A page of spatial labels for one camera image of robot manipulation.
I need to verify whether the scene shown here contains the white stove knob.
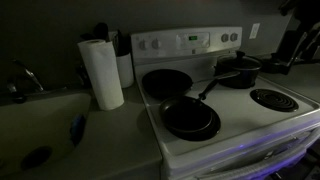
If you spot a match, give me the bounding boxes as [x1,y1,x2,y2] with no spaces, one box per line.
[139,40,147,50]
[230,33,238,42]
[152,39,161,49]
[221,34,229,42]

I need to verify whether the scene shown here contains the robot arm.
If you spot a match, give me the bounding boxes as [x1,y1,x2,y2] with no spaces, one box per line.
[275,0,320,67]

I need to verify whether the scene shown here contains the black rear frying pan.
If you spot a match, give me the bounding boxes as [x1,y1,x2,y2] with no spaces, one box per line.
[141,68,241,99]

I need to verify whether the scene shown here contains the black frying pan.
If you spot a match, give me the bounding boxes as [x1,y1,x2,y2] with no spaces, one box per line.
[141,68,241,99]
[159,79,220,133]

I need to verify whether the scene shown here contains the black front frying pan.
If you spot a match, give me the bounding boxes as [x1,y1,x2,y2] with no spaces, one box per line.
[159,79,220,133]

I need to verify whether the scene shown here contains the white utensil holder crock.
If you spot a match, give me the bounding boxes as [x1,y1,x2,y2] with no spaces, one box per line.
[117,53,134,88]

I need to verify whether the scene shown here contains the white paper towel roll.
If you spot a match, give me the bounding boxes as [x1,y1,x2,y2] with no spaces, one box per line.
[78,40,124,111]

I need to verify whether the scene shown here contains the black kitchen utensils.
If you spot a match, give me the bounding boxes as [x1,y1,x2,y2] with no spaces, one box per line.
[80,22,130,57]

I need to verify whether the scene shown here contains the green digital clock display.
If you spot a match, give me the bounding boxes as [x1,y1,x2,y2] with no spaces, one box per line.
[188,35,198,41]

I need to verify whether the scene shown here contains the black lidded pot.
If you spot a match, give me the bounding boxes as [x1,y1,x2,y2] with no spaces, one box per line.
[215,51,262,89]

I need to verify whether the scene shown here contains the blue sponge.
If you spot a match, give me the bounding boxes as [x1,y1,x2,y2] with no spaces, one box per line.
[69,115,86,146]

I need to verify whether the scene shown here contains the black coil burner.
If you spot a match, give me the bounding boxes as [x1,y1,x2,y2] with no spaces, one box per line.
[250,89,299,112]

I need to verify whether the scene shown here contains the small black lidded saucepan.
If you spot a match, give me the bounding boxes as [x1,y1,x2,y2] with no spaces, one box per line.
[261,53,289,75]

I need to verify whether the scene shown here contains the white electric stove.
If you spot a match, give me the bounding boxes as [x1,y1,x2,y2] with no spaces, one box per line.
[131,27,320,180]

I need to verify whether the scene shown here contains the white kitchen sink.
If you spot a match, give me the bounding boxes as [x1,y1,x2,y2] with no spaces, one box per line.
[0,93,91,176]

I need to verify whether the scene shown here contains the chrome sink faucet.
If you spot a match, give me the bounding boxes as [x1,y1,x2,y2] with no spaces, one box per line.
[6,59,44,104]

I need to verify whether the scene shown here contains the white wall outlet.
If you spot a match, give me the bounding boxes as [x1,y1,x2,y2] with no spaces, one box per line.
[249,23,260,39]

